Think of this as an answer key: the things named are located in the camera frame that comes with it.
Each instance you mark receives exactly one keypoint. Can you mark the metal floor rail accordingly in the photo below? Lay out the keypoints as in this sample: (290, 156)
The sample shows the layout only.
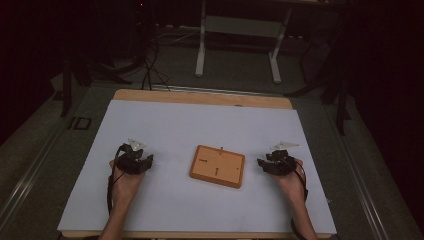
(363, 186)
(30, 173)

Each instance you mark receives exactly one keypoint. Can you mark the wooden photo frame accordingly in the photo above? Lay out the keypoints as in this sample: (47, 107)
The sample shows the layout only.
(218, 166)

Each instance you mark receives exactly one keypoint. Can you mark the white table mat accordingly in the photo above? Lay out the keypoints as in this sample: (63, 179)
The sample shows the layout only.
(200, 126)

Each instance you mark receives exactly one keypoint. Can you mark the white metal desk frame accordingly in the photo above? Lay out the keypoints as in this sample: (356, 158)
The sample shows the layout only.
(240, 26)

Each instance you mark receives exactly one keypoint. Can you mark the black floor plate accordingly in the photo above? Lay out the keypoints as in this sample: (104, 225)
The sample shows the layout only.
(80, 123)

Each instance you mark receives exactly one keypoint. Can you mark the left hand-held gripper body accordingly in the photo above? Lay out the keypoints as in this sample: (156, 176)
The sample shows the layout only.
(130, 161)

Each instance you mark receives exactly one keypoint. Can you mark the person's right hand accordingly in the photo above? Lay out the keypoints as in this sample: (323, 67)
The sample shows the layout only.
(291, 186)

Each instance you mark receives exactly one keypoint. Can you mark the silver metal strip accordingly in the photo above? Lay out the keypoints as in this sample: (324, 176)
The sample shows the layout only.
(216, 90)

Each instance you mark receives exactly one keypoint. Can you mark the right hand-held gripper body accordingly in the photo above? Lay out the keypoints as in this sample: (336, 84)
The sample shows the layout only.
(281, 163)

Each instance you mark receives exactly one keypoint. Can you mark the black metal stand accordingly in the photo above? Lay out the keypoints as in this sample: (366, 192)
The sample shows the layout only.
(66, 90)
(341, 106)

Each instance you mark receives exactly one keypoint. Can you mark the wooden table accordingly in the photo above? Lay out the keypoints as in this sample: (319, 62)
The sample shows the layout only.
(200, 98)

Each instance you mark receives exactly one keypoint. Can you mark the person's left hand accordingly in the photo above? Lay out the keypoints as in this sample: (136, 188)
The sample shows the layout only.
(125, 188)

